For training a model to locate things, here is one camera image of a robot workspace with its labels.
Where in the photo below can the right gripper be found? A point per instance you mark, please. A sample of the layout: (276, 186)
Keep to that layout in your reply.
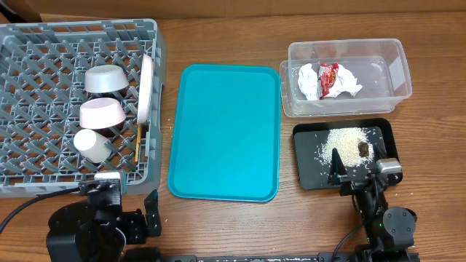
(357, 185)

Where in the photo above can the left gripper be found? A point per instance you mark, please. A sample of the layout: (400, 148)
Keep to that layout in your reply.
(133, 220)

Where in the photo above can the brown food scrap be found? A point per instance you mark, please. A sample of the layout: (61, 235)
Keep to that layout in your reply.
(363, 149)

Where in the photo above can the pile of white rice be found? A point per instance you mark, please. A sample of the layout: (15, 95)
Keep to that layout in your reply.
(346, 141)

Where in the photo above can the wooden chopstick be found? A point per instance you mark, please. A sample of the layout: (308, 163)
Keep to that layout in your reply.
(138, 143)

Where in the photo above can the red snack wrapper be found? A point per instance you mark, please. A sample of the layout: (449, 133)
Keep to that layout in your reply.
(327, 76)

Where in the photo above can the white napkin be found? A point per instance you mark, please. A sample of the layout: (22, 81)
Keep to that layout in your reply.
(310, 87)

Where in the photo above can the white paper cup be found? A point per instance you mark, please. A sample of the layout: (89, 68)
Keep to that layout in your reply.
(92, 145)

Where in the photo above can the white round plate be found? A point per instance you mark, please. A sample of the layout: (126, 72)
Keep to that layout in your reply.
(145, 89)

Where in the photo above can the pink shallow bowl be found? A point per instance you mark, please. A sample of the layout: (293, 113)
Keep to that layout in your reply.
(101, 113)

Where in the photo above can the grey green bowl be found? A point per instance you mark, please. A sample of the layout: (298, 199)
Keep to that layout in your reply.
(105, 78)

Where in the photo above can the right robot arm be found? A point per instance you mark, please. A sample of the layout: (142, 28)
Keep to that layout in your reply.
(389, 230)

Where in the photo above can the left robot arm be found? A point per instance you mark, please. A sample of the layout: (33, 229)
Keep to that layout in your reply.
(98, 229)

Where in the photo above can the clear plastic waste bin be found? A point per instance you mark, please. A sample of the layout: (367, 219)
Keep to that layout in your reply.
(380, 65)

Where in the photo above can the grey plastic dishwasher rack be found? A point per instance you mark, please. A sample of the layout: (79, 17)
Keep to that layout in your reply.
(42, 87)

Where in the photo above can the black plastic tray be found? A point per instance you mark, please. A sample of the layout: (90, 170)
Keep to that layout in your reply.
(309, 140)

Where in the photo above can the teal plastic serving tray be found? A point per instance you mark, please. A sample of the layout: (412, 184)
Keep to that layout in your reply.
(226, 134)

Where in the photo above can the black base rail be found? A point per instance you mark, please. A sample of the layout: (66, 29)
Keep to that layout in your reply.
(255, 258)

